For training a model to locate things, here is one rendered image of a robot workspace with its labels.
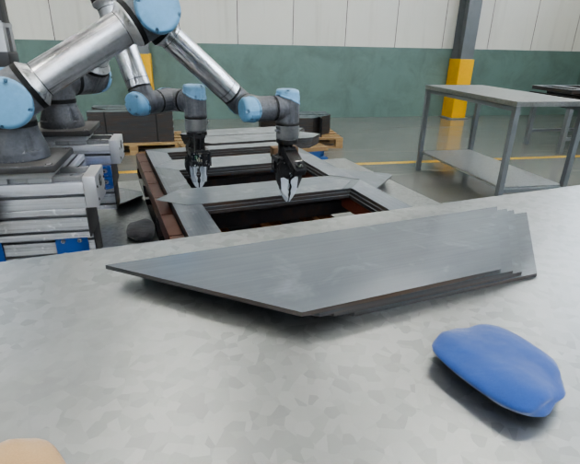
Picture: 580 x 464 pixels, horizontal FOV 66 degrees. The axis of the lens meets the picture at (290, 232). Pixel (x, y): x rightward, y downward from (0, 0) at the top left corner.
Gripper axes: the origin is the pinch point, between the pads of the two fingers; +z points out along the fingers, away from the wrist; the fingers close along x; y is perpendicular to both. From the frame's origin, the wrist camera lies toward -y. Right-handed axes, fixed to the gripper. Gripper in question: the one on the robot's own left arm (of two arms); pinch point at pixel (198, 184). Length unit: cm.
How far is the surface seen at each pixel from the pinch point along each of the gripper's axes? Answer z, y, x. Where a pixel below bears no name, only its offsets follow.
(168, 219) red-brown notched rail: 2.9, 23.9, -14.5
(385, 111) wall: 78, -625, 503
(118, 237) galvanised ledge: 17.6, -1.6, -29.8
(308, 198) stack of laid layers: 2.6, 19.8, 35.4
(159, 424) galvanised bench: -20, 129, -29
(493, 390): -22, 137, -2
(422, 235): -22, 108, 13
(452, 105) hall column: 61, -567, 621
